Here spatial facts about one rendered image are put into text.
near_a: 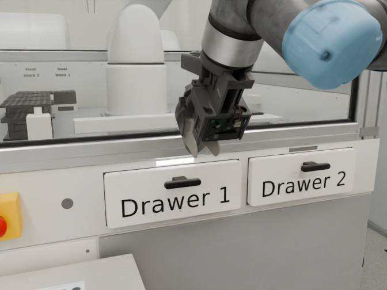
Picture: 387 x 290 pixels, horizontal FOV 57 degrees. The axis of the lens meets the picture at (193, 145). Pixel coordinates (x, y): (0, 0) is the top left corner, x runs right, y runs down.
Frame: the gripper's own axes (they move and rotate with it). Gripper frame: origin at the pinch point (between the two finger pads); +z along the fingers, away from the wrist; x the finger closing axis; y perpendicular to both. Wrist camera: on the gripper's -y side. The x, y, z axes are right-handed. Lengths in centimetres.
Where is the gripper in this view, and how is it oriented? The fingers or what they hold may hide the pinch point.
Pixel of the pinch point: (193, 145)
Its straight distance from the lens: 61.8
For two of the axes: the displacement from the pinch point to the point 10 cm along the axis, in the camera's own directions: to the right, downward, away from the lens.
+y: 2.8, 7.4, -6.1
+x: 9.4, -0.8, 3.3
